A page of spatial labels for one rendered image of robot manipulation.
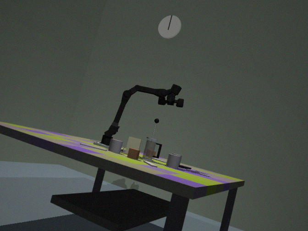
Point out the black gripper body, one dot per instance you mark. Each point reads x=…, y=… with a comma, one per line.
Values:
x=179, y=102

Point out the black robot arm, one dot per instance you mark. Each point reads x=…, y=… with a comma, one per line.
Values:
x=170, y=93

